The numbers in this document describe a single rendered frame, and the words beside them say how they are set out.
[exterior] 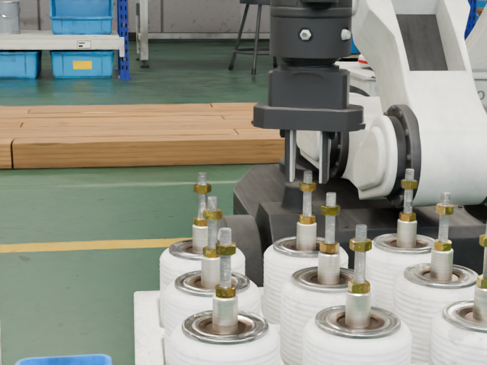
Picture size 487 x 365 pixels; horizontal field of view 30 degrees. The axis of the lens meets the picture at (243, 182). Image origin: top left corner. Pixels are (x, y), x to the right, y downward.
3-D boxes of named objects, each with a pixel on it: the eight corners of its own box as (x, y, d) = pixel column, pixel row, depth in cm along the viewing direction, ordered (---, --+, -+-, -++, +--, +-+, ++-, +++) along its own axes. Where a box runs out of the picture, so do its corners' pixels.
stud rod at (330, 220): (333, 263, 91) (335, 191, 90) (334, 266, 90) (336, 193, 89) (323, 263, 91) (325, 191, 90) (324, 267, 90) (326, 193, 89)
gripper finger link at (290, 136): (295, 177, 103) (296, 123, 101) (291, 183, 100) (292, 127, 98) (281, 177, 103) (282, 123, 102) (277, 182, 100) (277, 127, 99)
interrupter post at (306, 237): (320, 252, 102) (321, 224, 101) (302, 254, 101) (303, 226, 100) (309, 246, 104) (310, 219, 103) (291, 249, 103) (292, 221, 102)
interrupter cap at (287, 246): (352, 255, 101) (352, 249, 101) (293, 263, 98) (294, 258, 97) (317, 238, 107) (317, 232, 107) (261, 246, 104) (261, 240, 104)
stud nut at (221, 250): (210, 253, 76) (210, 244, 76) (219, 248, 78) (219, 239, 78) (231, 257, 76) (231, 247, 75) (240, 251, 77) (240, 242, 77)
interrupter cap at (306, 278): (374, 295, 88) (374, 287, 88) (298, 297, 87) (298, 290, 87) (356, 271, 95) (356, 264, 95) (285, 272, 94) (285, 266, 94)
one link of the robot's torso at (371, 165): (303, 95, 166) (384, 105, 119) (407, 95, 169) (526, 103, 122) (303, 179, 167) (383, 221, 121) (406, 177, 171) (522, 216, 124)
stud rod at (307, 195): (311, 237, 102) (313, 171, 100) (303, 237, 102) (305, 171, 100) (309, 235, 103) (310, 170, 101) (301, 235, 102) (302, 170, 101)
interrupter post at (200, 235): (206, 257, 100) (206, 228, 99) (188, 254, 101) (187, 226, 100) (217, 252, 102) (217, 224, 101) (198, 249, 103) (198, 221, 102)
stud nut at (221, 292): (210, 296, 77) (210, 287, 77) (219, 290, 79) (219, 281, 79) (231, 300, 76) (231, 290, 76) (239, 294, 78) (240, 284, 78)
